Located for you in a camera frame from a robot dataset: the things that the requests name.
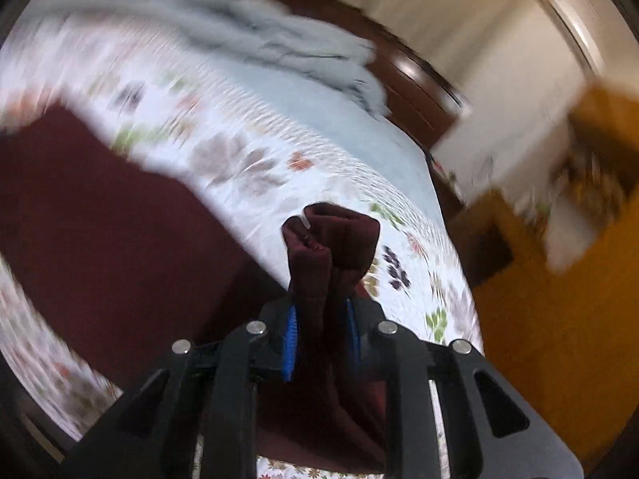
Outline maroon pants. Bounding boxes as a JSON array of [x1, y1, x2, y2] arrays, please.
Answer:
[[1, 106, 385, 473]]

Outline dark wooden nightstand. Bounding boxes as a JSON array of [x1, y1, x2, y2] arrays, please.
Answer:
[[429, 153, 521, 290]]

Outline floral white bed quilt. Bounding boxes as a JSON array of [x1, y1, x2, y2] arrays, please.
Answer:
[[0, 14, 485, 479]]

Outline light blue bed sheet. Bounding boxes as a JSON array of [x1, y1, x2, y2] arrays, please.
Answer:
[[209, 54, 445, 226]]

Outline dark wooden headboard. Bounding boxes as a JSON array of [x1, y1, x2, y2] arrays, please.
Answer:
[[276, 0, 468, 151]]

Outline grey crumpled blanket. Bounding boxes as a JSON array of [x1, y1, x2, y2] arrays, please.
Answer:
[[36, 0, 388, 116]]

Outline beige curtain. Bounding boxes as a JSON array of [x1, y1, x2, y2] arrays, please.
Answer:
[[318, 0, 506, 91]]

